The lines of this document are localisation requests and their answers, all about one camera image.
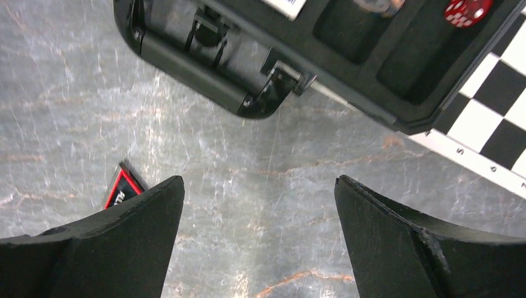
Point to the pink chip stack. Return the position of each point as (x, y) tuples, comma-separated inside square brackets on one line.
[(385, 8)]

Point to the red die right slot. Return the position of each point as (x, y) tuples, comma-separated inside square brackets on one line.
[(466, 13)]

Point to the black white checkered board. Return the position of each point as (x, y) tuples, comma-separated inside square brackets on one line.
[(483, 128)]

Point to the black poker set case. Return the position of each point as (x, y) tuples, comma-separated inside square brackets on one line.
[(401, 71)]

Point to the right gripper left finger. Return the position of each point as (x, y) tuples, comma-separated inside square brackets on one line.
[(122, 251)]

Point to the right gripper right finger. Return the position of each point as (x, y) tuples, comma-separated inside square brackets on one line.
[(397, 251)]

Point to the red triangular card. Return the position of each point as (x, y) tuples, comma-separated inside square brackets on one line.
[(123, 186)]

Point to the blue card deck in case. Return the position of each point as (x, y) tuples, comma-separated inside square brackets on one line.
[(286, 4)]

